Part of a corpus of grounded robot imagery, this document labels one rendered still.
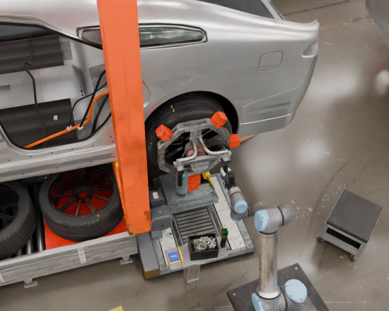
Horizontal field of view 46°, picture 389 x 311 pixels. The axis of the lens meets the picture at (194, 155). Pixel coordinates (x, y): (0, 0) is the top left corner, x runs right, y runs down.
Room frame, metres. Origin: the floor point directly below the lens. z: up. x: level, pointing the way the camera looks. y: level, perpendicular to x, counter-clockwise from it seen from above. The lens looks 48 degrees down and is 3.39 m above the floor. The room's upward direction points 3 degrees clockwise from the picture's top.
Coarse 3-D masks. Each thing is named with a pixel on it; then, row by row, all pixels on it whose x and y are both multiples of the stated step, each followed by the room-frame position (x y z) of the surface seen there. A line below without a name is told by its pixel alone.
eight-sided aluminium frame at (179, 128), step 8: (200, 120) 2.37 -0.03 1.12; (208, 120) 2.38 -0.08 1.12; (176, 128) 2.31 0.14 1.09; (184, 128) 2.28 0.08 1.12; (192, 128) 2.31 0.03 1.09; (200, 128) 2.32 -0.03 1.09; (216, 128) 2.36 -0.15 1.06; (224, 128) 2.43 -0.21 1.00; (176, 136) 2.27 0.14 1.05; (224, 136) 2.39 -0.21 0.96; (160, 144) 2.25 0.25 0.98; (168, 144) 2.25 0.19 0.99; (160, 152) 2.23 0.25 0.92; (160, 160) 2.23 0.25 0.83; (216, 160) 2.37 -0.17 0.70; (160, 168) 2.23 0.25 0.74; (168, 168) 2.25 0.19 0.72; (184, 168) 2.34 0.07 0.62; (208, 168) 2.35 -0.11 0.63
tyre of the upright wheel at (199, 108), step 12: (180, 96) 2.55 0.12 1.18; (192, 96) 2.56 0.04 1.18; (204, 96) 2.60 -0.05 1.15; (156, 108) 2.50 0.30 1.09; (168, 108) 2.46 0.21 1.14; (180, 108) 2.43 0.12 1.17; (192, 108) 2.43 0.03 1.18; (204, 108) 2.45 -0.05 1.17; (216, 108) 2.52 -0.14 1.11; (156, 120) 2.40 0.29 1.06; (168, 120) 2.35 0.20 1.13; (180, 120) 2.36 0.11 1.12; (228, 120) 2.51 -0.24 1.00; (156, 144) 2.30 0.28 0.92; (156, 156) 2.30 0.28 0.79
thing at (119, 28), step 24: (96, 0) 1.90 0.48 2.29; (120, 0) 1.79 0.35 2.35; (120, 24) 1.79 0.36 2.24; (120, 48) 1.79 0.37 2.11; (120, 72) 1.78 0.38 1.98; (120, 96) 1.78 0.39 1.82; (120, 120) 1.78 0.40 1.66; (120, 144) 1.77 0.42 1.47; (144, 144) 1.82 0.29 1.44; (120, 168) 1.77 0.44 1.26; (144, 168) 1.81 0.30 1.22; (144, 192) 1.81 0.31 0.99; (144, 216) 1.81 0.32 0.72
